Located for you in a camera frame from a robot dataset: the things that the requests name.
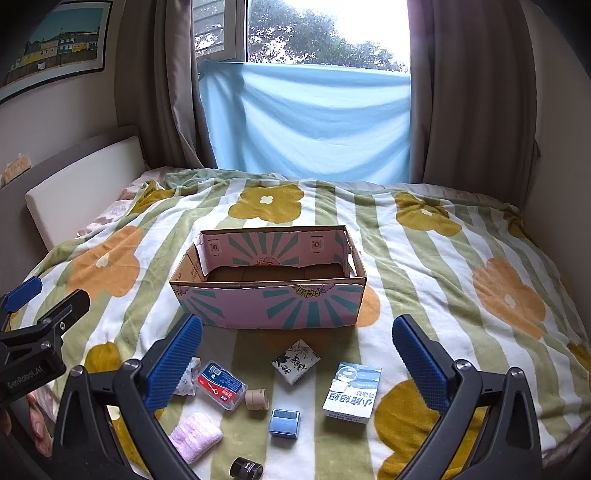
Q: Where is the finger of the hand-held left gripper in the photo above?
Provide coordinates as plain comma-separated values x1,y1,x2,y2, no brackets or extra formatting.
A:
0,277,44,320
0,288,92,358

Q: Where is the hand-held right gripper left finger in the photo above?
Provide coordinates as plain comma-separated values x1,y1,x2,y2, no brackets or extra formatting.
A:
53,314,204,480

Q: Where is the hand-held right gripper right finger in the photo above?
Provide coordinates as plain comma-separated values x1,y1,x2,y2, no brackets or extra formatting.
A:
392,314,541,480

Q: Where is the beige round jar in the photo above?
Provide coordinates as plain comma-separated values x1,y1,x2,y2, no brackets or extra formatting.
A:
245,388,271,412

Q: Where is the pink printed cardboard box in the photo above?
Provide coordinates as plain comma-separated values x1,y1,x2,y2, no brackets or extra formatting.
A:
169,224,369,330

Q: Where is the white printed tissue pack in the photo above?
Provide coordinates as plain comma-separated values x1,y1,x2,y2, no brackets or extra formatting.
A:
271,339,321,385

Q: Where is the white patterned packet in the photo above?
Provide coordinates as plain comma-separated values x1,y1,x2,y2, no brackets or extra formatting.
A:
178,357,203,398

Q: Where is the clear box with red label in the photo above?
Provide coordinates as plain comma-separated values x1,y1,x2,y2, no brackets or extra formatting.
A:
197,360,248,412

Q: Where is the blue and white carton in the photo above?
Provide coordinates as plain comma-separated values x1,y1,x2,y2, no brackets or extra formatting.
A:
322,362,383,425

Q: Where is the pink folded towel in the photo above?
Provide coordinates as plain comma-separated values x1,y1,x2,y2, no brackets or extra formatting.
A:
168,412,224,465

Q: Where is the grey bed headboard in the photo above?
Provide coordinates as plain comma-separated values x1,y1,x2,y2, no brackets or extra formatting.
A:
0,124,141,296

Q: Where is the floral striped blanket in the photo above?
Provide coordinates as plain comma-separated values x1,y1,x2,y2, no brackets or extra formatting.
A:
28,168,591,480

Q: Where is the small blue box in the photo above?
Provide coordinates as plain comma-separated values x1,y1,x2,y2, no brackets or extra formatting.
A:
268,408,302,439

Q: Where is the black round jar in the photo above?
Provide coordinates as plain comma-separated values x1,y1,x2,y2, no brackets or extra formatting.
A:
229,456,264,480

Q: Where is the yellow tissue packet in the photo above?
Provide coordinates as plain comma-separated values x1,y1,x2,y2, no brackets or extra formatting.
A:
2,154,33,185

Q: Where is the white headboard cushion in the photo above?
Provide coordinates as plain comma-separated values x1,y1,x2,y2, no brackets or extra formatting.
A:
25,134,151,252

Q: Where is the brown curtain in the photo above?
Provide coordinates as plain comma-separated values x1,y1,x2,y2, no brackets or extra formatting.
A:
117,0,218,171
409,0,540,195

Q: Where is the light blue window cloth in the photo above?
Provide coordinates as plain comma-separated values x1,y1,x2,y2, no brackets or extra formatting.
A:
198,60,411,185

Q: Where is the window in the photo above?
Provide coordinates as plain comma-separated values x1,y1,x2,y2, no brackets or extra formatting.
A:
194,0,411,73

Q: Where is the framed wall poster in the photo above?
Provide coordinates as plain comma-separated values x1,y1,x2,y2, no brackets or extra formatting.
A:
0,0,114,105

